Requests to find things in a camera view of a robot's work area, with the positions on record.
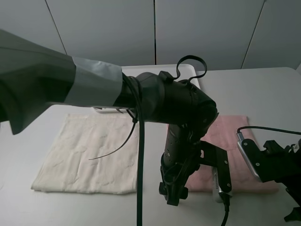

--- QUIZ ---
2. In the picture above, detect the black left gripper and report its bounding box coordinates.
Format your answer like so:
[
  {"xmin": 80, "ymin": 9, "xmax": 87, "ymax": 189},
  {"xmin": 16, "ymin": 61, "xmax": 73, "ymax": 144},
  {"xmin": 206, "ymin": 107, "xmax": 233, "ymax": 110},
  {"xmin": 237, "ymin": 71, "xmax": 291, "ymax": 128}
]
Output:
[{"xmin": 158, "ymin": 122, "xmax": 214, "ymax": 206}]

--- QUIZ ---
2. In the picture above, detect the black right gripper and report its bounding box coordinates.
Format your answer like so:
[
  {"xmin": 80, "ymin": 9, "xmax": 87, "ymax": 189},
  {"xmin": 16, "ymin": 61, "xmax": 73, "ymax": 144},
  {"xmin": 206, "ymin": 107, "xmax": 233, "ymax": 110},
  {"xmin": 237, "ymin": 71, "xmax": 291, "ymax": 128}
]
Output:
[{"xmin": 257, "ymin": 138, "xmax": 301, "ymax": 223}]

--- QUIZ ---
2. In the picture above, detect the pink towel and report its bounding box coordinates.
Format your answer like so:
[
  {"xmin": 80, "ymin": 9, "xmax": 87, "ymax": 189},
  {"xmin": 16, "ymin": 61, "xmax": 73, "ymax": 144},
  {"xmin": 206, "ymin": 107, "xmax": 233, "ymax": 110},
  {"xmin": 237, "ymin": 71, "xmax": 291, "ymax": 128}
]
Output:
[{"xmin": 176, "ymin": 116, "xmax": 278, "ymax": 194}]

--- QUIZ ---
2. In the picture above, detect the cream white towel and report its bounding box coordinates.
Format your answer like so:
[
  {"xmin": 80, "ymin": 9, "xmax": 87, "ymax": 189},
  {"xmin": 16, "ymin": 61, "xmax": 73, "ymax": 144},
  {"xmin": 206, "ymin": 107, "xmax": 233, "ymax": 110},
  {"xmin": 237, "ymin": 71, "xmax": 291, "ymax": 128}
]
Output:
[{"xmin": 31, "ymin": 113, "xmax": 139, "ymax": 194}]

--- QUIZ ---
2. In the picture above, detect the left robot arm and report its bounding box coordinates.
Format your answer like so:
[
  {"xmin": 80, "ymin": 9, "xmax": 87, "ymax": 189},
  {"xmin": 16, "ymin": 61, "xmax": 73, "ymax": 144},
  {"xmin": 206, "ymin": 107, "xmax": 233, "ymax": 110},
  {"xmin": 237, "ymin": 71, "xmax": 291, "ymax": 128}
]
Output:
[{"xmin": 0, "ymin": 31, "xmax": 218, "ymax": 206}]

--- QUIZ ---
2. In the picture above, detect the white rectangular plastic tray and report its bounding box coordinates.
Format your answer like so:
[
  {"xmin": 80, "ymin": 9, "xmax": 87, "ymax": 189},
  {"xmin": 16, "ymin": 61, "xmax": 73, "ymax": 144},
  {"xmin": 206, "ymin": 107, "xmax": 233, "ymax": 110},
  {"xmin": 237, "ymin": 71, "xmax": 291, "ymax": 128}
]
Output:
[{"xmin": 92, "ymin": 64, "xmax": 197, "ymax": 113}]

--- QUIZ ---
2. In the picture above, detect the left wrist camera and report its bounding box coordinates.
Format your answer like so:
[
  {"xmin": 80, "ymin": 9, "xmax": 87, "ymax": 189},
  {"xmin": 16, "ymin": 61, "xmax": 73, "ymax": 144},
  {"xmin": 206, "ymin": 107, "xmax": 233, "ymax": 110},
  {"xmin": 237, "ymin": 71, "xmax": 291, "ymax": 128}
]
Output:
[{"xmin": 199, "ymin": 140, "xmax": 234, "ymax": 203}]

